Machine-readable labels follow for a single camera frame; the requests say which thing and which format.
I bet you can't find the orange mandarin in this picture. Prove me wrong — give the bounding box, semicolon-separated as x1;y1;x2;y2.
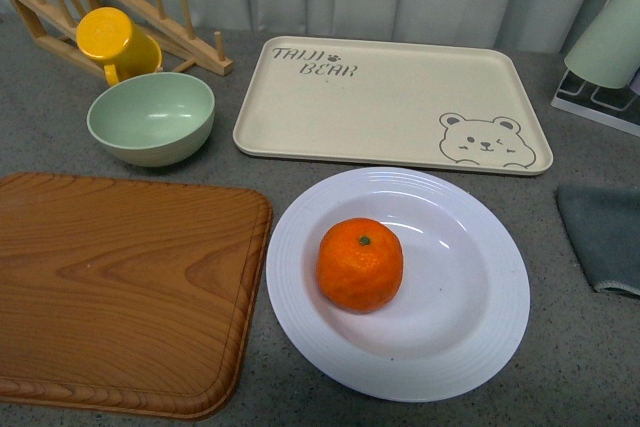
316;218;404;313

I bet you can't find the white ridged plate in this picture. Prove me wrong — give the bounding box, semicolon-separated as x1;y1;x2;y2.
266;167;530;402

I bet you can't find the beige bear serving tray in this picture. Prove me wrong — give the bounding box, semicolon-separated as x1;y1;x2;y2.
233;36;553;176

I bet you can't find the green bowl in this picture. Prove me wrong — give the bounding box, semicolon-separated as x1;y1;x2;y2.
86;72;215;167

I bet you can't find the brown wooden tray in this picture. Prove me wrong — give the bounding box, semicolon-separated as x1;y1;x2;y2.
1;173;272;420

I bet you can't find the yellow mug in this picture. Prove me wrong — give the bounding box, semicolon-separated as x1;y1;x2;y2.
76;7;163;86

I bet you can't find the grey folded cloth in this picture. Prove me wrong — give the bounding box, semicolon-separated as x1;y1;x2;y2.
556;185;639;297

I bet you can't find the green plastic cup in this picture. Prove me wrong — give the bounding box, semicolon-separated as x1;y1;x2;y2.
564;0;639;89

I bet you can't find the wooden dish rack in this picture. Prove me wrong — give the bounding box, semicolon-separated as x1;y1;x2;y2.
0;0;235;79

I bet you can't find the purple plastic cup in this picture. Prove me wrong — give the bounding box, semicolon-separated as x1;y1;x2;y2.
629;69;640;96

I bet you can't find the white wire cup rack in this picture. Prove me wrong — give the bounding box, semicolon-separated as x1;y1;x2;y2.
551;0;639;136

